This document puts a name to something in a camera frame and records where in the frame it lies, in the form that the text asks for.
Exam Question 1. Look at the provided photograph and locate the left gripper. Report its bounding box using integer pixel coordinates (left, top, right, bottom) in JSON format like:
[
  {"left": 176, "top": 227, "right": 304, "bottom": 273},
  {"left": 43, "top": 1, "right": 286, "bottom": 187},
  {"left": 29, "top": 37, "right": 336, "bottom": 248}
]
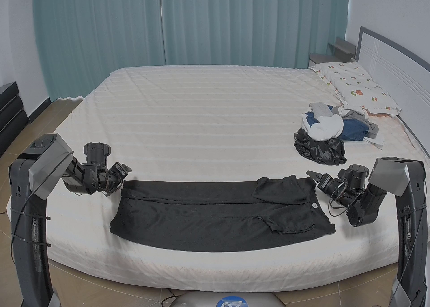
[{"left": 107, "top": 162, "right": 132, "bottom": 193}]

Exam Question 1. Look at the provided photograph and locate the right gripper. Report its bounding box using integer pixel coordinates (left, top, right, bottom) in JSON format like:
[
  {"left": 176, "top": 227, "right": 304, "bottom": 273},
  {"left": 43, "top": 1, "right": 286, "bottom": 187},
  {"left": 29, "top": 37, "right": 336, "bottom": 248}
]
[{"left": 317, "top": 173, "right": 340, "bottom": 196}]

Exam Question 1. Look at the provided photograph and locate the black T-shirt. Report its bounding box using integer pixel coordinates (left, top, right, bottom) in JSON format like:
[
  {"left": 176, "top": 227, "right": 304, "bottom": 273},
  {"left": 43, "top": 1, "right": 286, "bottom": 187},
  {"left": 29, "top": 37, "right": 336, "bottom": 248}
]
[{"left": 109, "top": 174, "right": 337, "bottom": 253}]

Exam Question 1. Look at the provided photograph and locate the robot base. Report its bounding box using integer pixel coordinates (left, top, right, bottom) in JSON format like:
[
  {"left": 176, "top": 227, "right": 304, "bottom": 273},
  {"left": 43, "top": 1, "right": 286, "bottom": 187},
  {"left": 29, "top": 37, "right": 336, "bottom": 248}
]
[{"left": 168, "top": 294, "right": 281, "bottom": 307}]

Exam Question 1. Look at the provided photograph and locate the pile of clothes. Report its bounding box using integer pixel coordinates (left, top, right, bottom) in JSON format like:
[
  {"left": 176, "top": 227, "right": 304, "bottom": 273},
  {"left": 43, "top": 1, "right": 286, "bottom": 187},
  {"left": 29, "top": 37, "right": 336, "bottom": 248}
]
[{"left": 301, "top": 102, "right": 385, "bottom": 150}]

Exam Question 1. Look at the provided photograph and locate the bed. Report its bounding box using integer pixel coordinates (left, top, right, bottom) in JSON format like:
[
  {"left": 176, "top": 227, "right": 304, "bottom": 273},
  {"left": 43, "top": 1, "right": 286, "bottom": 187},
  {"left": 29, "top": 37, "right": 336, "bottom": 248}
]
[{"left": 7, "top": 26, "right": 430, "bottom": 293}]

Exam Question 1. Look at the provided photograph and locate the shiny black garment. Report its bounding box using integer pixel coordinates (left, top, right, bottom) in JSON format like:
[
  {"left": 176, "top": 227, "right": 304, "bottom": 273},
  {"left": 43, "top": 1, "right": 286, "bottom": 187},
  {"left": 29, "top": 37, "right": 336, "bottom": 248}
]
[{"left": 293, "top": 128, "right": 347, "bottom": 166}]

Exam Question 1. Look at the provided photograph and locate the white printed pillow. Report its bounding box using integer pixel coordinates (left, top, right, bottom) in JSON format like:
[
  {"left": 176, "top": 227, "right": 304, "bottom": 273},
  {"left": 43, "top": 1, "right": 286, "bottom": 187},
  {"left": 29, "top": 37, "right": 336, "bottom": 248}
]
[{"left": 309, "top": 62, "right": 402, "bottom": 115}]

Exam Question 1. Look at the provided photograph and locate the black chest of drawers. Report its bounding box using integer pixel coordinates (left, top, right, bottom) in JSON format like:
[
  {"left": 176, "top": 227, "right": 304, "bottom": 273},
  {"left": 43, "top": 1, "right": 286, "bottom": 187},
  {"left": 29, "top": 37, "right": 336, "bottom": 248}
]
[{"left": 0, "top": 81, "right": 27, "bottom": 158}]

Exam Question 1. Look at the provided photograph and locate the grey bedside table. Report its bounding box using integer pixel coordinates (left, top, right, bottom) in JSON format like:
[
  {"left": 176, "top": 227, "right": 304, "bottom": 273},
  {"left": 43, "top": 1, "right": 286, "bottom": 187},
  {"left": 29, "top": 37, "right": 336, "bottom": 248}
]
[{"left": 308, "top": 37, "right": 357, "bottom": 66}]

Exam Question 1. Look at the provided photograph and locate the blue-green curtain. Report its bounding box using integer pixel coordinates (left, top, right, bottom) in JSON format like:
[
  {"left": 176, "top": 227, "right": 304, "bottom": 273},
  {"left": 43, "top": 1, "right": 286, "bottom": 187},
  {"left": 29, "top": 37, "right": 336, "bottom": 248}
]
[{"left": 32, "top": 0, "right": 350, "bottom": 101}]

